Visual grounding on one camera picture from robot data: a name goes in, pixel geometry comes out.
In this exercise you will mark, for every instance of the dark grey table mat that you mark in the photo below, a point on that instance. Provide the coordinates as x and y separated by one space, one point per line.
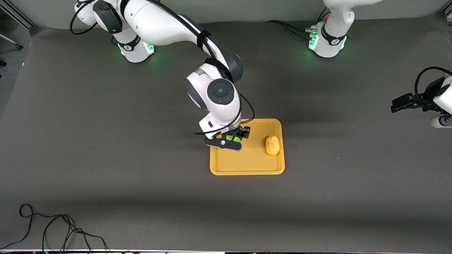
106 141

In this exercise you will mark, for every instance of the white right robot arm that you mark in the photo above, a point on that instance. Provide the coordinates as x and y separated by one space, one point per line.
159 24

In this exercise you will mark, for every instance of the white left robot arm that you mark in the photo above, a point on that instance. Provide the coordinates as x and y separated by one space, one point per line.
330 38

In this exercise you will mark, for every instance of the yellow-brown potato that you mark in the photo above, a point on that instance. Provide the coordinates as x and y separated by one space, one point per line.
272 145

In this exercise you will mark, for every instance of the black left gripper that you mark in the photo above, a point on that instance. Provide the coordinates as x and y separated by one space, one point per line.
424 99

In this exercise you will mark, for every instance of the aluminium frame profile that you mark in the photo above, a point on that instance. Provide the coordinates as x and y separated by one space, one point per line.
448 14
21 19

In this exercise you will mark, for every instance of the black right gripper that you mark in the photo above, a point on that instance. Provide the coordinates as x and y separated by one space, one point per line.
243 132

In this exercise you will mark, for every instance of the yellow plastic tray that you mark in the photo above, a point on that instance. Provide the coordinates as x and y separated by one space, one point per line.
254 162

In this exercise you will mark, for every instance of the green apple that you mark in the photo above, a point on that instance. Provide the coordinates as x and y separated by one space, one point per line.
231 137

